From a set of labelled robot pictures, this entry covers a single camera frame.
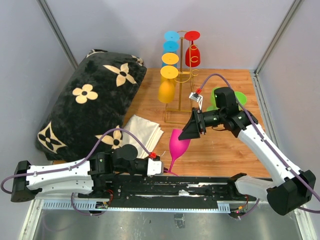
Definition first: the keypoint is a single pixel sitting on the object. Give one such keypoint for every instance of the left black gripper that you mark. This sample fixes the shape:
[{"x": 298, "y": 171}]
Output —
[{"x": 144, "y": 175}]

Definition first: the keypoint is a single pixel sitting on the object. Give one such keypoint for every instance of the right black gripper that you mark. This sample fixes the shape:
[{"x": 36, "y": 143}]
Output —
[{"x": 195, "y": 125}]

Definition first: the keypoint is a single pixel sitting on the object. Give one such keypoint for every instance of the green wine glass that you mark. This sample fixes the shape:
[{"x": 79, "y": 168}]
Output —
[
  {"x": 241, "y": 99},
  {"x": 213, "y": 105}
]

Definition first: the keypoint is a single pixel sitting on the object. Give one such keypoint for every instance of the magenta wine glass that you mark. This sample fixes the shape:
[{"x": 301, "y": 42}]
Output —
[{"x": 176, "y": 147}]

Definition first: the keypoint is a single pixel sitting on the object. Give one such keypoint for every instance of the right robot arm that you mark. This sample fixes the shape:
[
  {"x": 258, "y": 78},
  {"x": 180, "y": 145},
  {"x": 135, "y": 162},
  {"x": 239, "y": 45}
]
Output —
[{"x": 289, "y": 187}]

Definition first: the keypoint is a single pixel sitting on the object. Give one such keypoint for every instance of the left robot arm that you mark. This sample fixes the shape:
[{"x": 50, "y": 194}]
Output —
[{"x": 86, "y": 176}]

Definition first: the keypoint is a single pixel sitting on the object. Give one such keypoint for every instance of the front yellow wine glass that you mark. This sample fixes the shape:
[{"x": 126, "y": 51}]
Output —
[{"x": 166, "y": 92}]

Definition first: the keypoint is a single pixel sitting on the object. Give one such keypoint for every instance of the yellow wine glass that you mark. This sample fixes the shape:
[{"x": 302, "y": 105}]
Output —
[
  {"x": 166, "y": 92},
  {"x": 169, "y": 68}
]

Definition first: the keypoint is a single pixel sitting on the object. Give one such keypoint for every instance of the rear yellow wine glass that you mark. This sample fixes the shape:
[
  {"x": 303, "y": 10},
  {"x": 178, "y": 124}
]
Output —
[{"x": 169, "y": 68}]

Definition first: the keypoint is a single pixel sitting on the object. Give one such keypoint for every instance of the front blue wine glass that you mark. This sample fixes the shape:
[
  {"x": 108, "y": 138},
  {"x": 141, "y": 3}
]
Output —
[{"x": 171, "y": 46}]

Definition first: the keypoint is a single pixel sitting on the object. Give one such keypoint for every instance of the blue wine glass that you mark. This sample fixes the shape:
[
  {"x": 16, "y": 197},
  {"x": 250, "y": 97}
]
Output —
[
  {"x": 171, "y": 36},
  {"x": 171, "y": 46}
]

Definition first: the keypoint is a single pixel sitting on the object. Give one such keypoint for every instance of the red wine glass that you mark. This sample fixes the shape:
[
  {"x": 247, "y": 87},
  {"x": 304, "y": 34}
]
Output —
[{"x": 192, "y": 55}]

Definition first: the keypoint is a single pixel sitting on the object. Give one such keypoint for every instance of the rear blue wine glass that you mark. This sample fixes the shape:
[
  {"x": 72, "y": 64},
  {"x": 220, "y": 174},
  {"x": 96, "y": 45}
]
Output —
[{"x": 171, "y": 36}]

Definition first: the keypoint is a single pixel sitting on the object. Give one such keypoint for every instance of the folded white cloth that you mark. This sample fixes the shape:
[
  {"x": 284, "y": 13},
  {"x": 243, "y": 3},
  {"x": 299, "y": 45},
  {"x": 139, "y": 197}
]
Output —
[{"x": 148, "y": 132}]

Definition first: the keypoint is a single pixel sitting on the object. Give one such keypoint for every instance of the black floral plush pillow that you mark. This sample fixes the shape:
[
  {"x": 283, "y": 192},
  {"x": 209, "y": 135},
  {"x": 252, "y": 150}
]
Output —
[{"x": 89, "y": 112}]

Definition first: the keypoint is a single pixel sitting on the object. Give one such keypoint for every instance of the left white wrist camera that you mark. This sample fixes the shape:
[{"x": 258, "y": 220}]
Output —
[{"x": 155, "y": 166}]

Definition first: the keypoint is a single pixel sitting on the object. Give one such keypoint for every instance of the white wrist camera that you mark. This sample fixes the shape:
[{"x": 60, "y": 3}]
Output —
[
  {"x": 197, "y": 97},
  {"x": 155, "y": 166}
]

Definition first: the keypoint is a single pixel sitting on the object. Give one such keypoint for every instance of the gold wire glass rack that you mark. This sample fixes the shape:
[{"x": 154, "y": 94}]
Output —
[{"x": 181, "y": 106}]

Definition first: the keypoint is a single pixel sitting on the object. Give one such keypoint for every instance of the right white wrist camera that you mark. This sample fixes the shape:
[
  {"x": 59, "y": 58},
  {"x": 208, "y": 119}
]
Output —
[{"x": 197, "y": 97}]

